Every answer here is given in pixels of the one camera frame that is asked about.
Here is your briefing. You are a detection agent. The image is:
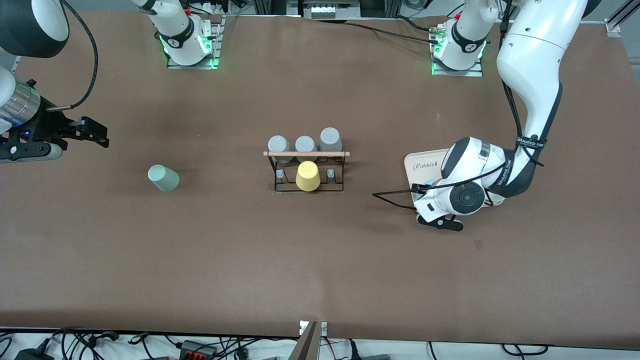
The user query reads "black table cable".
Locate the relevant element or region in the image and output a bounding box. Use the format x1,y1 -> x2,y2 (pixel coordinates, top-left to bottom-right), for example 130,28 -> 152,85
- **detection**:
345,18 -> 443,43

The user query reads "white power strip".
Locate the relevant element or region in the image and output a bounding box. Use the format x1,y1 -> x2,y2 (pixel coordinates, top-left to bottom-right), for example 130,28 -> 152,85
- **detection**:
310,0 -> 362,20

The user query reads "white stand clamp plate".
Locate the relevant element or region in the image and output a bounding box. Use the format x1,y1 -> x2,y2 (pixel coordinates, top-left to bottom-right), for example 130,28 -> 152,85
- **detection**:
299,320 -> 328,337

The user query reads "beige rabbit print tray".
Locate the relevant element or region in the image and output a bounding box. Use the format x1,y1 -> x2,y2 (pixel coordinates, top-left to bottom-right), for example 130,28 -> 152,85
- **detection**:
404,148 -> 506,216

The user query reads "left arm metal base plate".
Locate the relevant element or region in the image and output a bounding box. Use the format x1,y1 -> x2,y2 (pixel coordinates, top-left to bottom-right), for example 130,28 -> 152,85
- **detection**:
431,22 -> 485,77

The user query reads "black left camera bracket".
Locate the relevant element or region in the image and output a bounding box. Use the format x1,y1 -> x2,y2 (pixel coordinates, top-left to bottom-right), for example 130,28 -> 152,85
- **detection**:
418,214 -> 464,232

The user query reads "black power adapter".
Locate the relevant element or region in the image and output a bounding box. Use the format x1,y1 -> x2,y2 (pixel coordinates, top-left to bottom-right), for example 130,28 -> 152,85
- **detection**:
14,345 -> 56,360

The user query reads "grey camera stand bar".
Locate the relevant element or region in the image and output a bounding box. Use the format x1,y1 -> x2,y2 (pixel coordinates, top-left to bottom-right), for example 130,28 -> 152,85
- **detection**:
289,321 -> 321,360

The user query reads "grey plastic cup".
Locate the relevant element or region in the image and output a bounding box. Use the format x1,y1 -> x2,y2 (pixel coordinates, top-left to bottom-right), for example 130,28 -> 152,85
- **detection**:
267,135 -> 294,165
319,127 -> 344,160
294,135 -> 317,162

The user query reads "black wire cup rack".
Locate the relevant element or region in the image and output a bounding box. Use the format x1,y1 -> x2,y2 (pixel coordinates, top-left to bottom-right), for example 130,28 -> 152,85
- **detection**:
263,149 -> 351,194

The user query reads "yellow plastic cup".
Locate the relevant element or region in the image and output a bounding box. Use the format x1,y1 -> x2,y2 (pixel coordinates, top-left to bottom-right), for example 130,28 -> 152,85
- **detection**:
295,160 -> 322,192

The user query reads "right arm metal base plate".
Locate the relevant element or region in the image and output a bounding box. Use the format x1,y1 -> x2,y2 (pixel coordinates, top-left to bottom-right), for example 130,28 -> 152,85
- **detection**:
166,15 -> 223,70

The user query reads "pale green plastic cup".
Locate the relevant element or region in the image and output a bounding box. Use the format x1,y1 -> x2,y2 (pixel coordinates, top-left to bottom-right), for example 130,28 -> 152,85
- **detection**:
147,164 -> 180,192

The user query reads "black orange connector box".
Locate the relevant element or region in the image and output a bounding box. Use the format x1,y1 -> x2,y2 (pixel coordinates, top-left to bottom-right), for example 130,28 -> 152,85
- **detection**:
179,340 -> 219,360

